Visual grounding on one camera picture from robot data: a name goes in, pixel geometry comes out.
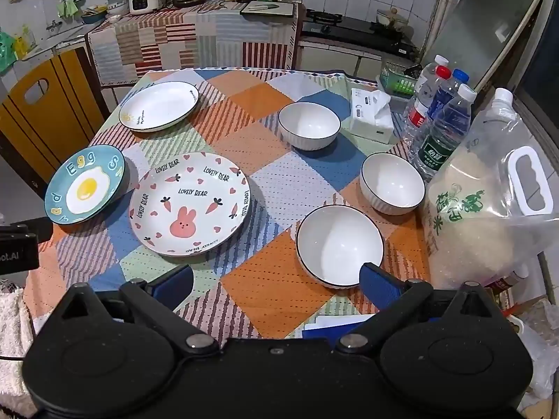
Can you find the green hanging cloth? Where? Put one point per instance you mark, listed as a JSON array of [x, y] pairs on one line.
[[67, 8]]

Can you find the white ribbed bowl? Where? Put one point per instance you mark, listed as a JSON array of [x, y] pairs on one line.
[[309, 122], [391, 185], [336, 240]]

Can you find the white plate with sun print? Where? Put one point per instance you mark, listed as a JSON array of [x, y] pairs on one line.
[[159, 105]]

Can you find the white fluffy towel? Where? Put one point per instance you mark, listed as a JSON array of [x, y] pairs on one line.
[[15, 323]]

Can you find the green plastic bag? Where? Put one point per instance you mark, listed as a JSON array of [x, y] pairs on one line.
[[6, 52]]

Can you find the blue label water bottle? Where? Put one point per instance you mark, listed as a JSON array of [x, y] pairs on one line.
[[444, 96]]

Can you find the red label water bottle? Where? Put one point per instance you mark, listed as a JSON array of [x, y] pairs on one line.
[[417, 116]]

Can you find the striped patchwork counter cloth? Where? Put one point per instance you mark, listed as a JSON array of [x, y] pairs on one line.
[[196, 39]]

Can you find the teal plate with egg print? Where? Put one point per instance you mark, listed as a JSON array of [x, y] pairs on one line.
[[85, 187]]

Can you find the yellow wooden chair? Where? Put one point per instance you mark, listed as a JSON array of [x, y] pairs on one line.
[[56, 109]]

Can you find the white paper sheets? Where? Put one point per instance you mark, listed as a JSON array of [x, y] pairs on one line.
[[325, 326]]

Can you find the pink plate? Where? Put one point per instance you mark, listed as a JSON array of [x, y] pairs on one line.
[[187, 205]]

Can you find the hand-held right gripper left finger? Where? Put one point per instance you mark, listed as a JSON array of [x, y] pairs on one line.
[[174, 287]]

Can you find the black gas stove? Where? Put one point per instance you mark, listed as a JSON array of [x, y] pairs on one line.
[[349, 30]]

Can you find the crumpled clear plastic bag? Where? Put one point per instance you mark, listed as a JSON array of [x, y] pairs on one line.
[[539, 336]]

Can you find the green label water bottle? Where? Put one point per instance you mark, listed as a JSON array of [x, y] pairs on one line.
[[441, 139]]

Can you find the white tissue box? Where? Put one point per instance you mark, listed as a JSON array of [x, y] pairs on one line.
[[371, 127]]

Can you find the green plastic basket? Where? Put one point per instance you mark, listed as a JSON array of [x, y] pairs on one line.
[[395, 85]]

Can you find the patchwork checked tablecloth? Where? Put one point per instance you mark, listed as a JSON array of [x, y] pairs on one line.
[[279, 179]]

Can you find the grey window panel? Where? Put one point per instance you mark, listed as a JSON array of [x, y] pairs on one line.
[[480, 30]]

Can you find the clear water bottle white cap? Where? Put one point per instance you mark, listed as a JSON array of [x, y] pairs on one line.
[[430, 74]]

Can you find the white pot with lid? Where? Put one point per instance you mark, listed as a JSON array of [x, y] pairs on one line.
[[391, 18]]

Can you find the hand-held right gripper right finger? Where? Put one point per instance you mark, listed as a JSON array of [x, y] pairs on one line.
[[379, 284]]

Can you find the dark-rimmed cutting board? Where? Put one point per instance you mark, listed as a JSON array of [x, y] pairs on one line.
[[266, 8]]

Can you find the blue bowl with utensils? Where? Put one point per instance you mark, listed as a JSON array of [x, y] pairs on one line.
[[94, 16]]

